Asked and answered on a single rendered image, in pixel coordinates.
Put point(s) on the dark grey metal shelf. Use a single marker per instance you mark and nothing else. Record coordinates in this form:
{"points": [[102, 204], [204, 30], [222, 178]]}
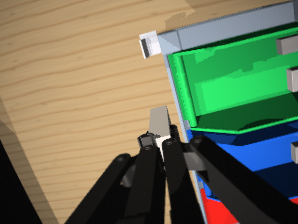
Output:
{"points": [[203, 33]]}

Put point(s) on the green bin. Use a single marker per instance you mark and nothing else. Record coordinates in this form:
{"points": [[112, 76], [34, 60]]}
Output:
{"points": [[239, 88]]}

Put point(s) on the blue bin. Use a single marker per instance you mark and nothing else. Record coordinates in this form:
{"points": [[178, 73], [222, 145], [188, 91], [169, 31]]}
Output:
{"points": [[271, 161]]}

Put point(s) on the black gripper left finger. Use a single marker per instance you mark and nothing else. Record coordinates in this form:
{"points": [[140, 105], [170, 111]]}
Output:
{"points": [[106, 201]]}

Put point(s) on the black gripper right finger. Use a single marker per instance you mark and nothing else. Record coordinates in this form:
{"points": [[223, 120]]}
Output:
{"points": [[248, 197]]}

